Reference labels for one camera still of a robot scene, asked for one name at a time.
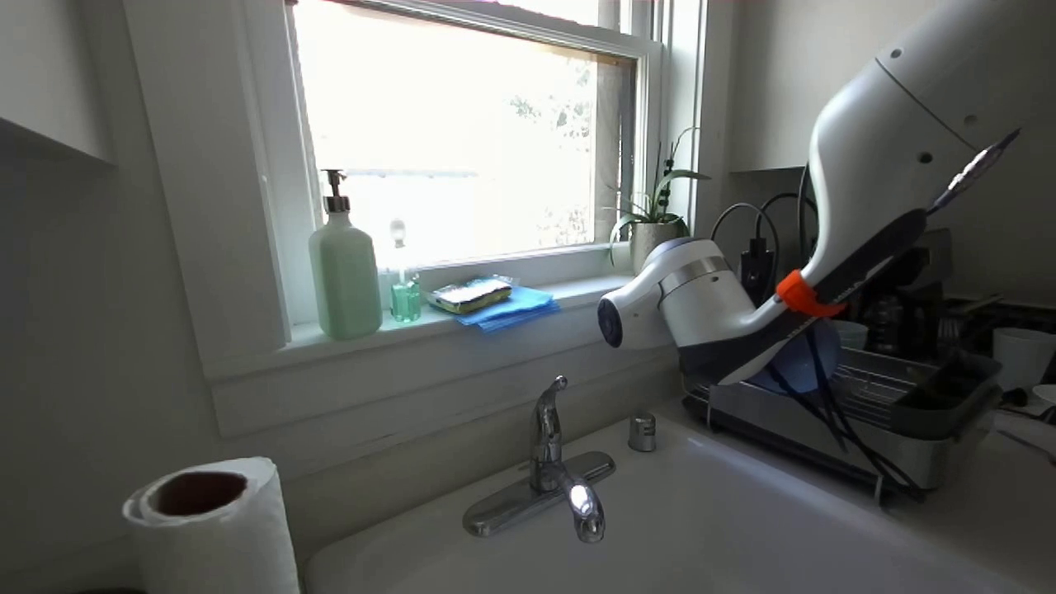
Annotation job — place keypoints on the white window frame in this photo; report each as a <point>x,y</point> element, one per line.
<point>507,133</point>

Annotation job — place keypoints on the chrome sink faucet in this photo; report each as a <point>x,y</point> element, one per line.
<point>553,479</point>

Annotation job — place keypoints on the chrome sink sprayer cap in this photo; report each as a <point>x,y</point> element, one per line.
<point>642,435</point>

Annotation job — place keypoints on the dish sponge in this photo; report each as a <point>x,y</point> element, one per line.
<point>465,298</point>

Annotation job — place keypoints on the paper towel roll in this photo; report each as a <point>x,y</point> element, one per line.
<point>214,530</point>

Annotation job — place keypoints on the grey utensil caddy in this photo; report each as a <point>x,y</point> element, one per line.
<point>948,399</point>

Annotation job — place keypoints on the black coffee maker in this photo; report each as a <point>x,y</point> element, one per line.
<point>900,306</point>

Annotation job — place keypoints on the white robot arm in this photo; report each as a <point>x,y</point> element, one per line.
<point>888,149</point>

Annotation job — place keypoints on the white potted plant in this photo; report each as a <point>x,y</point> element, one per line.
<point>653,223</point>

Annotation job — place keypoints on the blue bowl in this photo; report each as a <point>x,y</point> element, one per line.
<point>805,362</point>

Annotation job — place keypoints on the white sink basin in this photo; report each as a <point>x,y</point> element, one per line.
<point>698,518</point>

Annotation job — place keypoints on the steel dish rack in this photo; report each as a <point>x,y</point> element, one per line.
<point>847,425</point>

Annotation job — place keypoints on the small teal sanitizer bottle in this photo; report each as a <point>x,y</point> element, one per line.
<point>403,293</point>

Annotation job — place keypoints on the green soap pump bottle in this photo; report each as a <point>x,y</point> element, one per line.
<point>345,268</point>

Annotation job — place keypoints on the white mug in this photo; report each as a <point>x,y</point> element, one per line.
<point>1019,356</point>

